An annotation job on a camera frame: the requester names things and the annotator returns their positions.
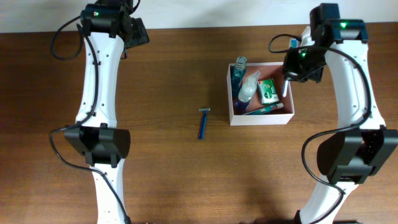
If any blue white toothbrush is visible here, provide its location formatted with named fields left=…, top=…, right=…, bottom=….
left=282, top=38, right=298, bottom=98

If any green soap box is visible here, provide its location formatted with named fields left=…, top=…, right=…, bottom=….
left=257, top=78, right=279, bottom=105

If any clear purple spray bottle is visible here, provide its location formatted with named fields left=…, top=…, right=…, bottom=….
left=236, top=71, right=261, bottom=114

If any green red toothpaste tube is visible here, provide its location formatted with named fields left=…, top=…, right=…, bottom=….
left=243, top=103, right=284, bottom=115

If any blue mouthwash bottle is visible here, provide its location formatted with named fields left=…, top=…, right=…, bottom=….
left=231, top=56, right=247, bottom=97

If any blue disposable razor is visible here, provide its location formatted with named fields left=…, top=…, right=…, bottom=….
left=198, top=108, right=211, bottom=140

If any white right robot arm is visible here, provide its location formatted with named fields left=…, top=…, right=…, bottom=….
left=282, top=3, right=397, bottom=223

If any pink cardboard box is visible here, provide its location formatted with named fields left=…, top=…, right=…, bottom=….
left=226, top=62, right=295, bottom=126

